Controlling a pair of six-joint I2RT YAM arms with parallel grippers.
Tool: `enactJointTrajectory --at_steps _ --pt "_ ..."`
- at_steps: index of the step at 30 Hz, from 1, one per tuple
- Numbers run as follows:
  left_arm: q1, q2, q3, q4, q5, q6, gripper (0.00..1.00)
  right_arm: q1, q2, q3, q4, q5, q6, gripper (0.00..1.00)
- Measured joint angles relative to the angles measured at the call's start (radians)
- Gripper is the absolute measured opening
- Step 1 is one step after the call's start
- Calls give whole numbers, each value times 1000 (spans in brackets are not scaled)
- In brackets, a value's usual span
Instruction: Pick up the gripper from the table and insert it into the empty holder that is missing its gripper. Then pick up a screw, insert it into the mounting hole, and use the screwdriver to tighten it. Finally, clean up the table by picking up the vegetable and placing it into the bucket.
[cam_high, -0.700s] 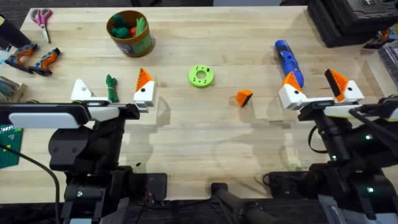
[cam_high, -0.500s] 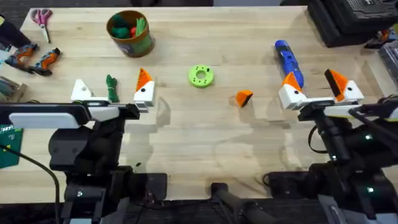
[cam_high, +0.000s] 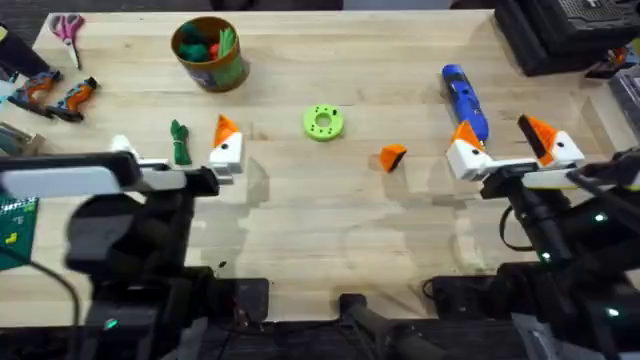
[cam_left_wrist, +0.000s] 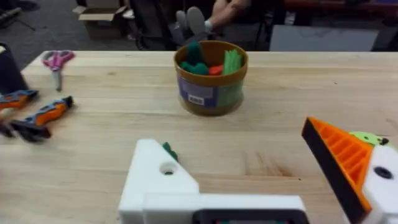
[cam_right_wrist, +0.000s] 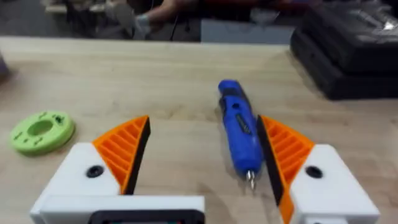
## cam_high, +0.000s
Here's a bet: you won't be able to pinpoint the orange and blue hand tool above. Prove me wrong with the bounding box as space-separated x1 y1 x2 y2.
6 68 65 119
46 76 99 123

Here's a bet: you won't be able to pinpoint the wrist upright plate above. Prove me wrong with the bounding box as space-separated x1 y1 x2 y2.
0 151 143 200
519 167 640 193

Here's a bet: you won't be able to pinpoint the brown tub with toys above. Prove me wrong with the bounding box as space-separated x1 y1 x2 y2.
170 15 251 94

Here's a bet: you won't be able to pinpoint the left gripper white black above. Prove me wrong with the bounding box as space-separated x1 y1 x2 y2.
109 113 247 199

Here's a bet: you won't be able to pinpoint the black rail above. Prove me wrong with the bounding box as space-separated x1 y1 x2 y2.
0 277 640 360

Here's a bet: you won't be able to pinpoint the left wrist upright plate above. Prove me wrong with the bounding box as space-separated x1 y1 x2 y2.
0 151 143 200

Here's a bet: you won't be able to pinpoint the black box stack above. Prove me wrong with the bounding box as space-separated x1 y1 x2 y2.
493 0 640 78

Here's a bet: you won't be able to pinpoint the right wrist upright plate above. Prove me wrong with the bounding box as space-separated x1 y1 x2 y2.
519 167 640 193

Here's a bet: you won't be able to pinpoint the black cable loop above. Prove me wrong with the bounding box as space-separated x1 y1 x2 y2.
498 203 534 253

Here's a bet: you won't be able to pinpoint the black stand post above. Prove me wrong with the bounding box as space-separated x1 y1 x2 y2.
338 293 451 360

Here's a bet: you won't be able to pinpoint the green toy vegetable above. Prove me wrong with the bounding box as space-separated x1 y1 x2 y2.
169 118 193 167

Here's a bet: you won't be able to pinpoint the green disc with holes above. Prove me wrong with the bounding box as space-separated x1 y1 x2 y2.
301 103 346 143

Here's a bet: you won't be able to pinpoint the grey box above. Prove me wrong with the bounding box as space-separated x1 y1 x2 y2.
606 64 640 132

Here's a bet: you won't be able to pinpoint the orange ribbed wedge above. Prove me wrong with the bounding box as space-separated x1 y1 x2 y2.
378 143 409 174

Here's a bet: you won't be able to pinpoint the green board with blocks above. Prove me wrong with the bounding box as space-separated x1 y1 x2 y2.
0 196 41 272

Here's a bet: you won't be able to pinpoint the pink handled scissors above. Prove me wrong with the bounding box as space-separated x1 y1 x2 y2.
48 13 86 71

